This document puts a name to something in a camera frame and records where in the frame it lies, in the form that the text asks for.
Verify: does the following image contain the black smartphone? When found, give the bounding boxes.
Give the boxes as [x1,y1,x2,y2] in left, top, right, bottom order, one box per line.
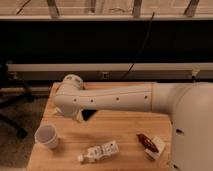
[82,110,96,121]

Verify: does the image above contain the black hanging cable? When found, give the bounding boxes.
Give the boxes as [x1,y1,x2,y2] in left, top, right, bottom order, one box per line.
[118,11,156,82]

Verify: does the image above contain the dark red snack wrapper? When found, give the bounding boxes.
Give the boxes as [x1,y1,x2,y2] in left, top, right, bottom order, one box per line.
[137,134,159,152]

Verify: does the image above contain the white plastic bottle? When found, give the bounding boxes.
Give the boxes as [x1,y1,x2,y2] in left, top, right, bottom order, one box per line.
[77,140,119,163]

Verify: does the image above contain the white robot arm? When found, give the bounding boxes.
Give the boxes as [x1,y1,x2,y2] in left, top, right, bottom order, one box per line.
[54,74,213,171]

